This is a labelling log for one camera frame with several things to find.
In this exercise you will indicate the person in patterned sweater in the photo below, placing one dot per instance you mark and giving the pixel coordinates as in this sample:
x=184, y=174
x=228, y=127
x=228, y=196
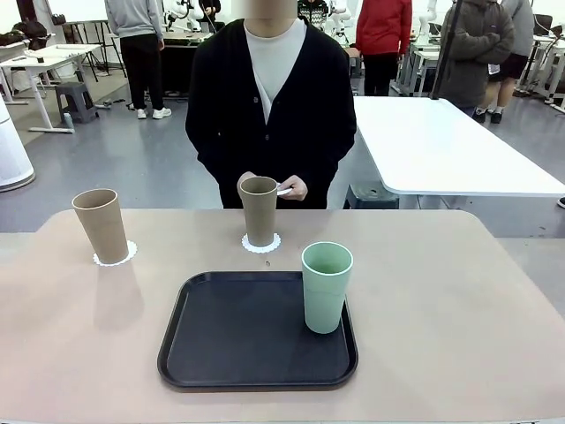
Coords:
x=313, y=13

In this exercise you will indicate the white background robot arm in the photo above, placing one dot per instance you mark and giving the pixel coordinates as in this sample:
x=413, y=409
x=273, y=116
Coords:
x=427, y=15
x=181, y=11

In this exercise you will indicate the light green tall cup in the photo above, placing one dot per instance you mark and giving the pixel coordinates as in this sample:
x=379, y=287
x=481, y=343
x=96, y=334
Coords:
x=324, y=300

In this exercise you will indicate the person in red top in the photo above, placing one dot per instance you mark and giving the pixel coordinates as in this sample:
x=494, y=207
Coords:
x=381, y=26

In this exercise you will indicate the person in olive jacket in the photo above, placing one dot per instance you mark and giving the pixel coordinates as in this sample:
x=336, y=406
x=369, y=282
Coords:
x=472, y=44

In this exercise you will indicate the white cylindrical air purifier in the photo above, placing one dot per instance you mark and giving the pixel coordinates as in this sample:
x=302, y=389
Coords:
x=13, y=154

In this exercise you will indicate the person's right hand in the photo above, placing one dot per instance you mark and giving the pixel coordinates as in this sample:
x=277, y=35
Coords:
x=245, y=176

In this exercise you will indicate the person in black cardigan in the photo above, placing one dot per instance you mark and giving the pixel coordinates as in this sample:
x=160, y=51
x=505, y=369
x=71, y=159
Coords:
x=229, y=110

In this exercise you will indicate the small grey bottle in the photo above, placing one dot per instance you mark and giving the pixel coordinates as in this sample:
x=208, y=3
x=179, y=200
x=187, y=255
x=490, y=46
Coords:
x=68, y=120

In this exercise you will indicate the person in grey hoodie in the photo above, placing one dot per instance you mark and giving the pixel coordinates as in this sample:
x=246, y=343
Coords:
x=137, y=57

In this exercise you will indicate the black stand pole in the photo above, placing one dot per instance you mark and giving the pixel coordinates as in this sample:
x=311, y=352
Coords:
x=443, y=53

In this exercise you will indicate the person's left hand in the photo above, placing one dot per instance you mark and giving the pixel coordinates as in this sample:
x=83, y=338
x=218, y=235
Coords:
x=298, y=187

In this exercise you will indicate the black plastic tray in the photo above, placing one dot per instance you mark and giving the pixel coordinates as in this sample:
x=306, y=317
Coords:
x=243, y=335

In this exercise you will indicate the white scalloped coaster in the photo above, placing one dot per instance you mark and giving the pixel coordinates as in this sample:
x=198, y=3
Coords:
x=260, y=250
x=284, y=191
x=131, y=252

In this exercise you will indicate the brown tall cup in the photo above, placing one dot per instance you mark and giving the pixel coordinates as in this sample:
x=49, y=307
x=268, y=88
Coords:
x=103, y=234
x=258, y=216

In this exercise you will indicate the white desk with white legs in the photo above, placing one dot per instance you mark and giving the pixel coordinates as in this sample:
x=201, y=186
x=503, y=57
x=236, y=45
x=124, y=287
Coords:
x=53, y=55

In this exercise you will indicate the desk with white frame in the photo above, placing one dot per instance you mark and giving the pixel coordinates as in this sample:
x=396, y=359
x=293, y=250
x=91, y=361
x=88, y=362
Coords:
x=176, y=44

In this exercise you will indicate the person in black shorts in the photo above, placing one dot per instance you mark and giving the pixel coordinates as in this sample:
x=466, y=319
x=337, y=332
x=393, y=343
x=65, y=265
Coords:
x=514, y=66

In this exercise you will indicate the large white table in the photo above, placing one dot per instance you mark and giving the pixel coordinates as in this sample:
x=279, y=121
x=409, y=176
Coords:
x=441, y=146

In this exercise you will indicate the grey step stool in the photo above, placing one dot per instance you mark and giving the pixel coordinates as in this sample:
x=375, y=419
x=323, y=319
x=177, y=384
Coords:
x=75, y=95

